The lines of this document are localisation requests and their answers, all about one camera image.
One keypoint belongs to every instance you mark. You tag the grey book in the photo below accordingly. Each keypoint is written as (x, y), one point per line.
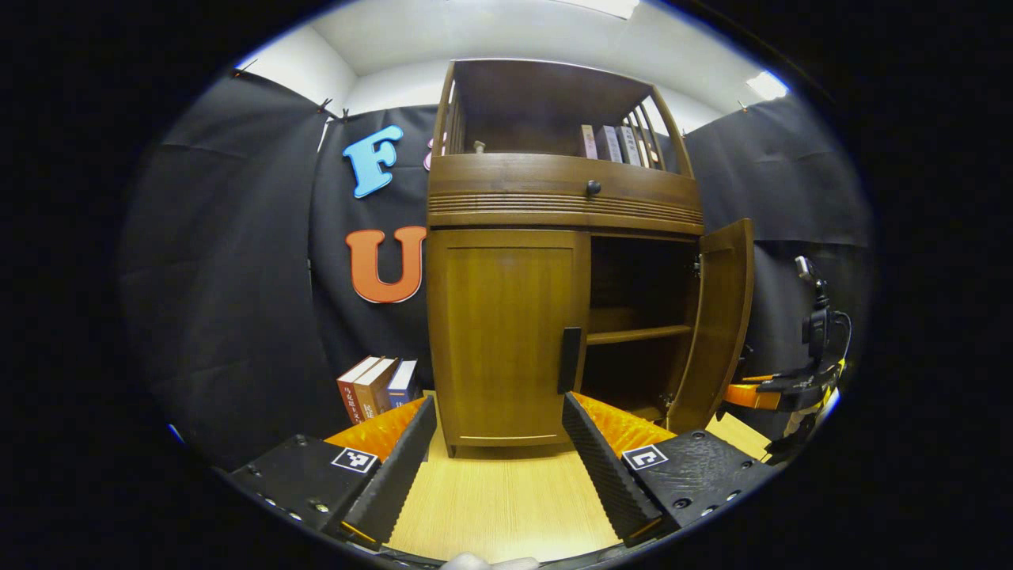
(609, 145)

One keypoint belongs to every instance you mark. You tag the wooden shoe cabinet door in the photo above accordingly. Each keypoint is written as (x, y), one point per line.
(498, 332)
(720, 317)

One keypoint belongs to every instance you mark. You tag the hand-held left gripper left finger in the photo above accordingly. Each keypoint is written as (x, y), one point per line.
(396, 475)

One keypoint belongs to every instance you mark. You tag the wooden inner shelf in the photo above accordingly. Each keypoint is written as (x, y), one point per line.
(633, 334)

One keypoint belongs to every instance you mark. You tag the wooden ridged drawer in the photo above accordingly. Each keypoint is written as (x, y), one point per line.
(506, 178)

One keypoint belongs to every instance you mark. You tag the wooden double-door shoe cabinet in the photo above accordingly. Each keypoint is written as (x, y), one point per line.
(538, 87)

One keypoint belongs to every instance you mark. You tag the ceiling light panel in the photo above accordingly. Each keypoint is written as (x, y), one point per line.
(766, 84)
(601, 6)

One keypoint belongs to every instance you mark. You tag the black drawer knob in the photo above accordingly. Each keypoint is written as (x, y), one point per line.
(593, 188)

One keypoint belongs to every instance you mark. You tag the white book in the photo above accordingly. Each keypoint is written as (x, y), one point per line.
(630, 146)

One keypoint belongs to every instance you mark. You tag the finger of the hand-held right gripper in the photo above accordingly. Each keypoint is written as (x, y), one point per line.
(748, 396)
(761, 378)

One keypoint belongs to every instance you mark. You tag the red book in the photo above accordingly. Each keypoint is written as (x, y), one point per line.
(350, 392)

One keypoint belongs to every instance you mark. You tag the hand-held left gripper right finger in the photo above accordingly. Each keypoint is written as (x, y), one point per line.
(605, 475)

